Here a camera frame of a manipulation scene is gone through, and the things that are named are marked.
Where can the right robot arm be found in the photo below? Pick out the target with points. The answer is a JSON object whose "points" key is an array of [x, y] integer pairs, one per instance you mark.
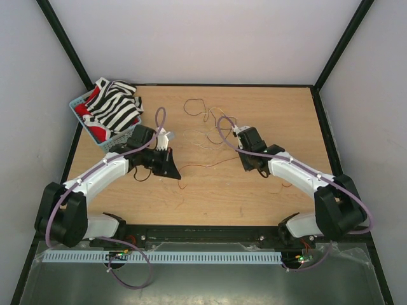
{"points": [[336, 201]]}

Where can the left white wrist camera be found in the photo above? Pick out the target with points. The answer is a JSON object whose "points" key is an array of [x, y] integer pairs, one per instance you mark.
{"points": [[163, 139]]}

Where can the black frame post left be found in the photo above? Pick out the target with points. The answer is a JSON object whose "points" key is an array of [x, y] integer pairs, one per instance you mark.
{"points": [[65, 42]]}

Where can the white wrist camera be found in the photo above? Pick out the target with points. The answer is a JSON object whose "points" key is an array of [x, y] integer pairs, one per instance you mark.
{"points": [[163, 139], [237, 129]]}

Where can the black frame post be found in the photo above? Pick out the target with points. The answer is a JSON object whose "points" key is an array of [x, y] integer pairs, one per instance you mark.
{"points": [[65, 42], [346, 37]]}

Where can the black frame post right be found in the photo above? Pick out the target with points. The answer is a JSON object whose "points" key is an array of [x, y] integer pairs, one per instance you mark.
{"points": [[346, 37]]}

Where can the light blue slotted cable duct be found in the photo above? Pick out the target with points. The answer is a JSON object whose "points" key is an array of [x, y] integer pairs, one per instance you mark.
{"points": [[171, 257]]}

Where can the left circuit board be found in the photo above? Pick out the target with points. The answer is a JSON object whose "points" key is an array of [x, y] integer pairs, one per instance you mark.
{"points": [[117, 255]]}

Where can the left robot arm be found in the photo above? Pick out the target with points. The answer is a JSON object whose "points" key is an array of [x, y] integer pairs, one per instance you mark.
{"points": [[63, 212]]}

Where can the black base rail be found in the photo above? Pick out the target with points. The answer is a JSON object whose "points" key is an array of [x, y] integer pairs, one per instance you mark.
{"points": [[261, 236]]}

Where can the right circuit board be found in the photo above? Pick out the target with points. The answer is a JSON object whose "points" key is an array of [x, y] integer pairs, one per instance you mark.
{"points": [[305, 258]]}

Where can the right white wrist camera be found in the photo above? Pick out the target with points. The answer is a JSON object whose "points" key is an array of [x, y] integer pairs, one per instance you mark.
{"points": [[237, 129]]}

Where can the black white striped cloth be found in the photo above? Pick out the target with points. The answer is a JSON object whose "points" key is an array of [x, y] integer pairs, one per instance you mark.
{"points": [[117, 106]]}

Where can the light blue plastic basket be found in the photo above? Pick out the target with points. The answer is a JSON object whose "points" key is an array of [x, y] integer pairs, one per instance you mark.
{"points": [[115, 139]]}

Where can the circuit board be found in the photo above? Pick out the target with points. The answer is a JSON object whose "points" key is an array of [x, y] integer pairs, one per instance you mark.
{"points": [[305, 258], [117, 255]]}

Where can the red cloth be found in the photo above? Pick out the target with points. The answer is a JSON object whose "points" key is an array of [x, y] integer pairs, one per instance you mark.
{"points": [[97, 130]]}

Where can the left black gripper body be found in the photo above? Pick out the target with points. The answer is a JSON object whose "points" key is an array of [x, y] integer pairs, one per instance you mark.
{"points": [[156, 160]]}

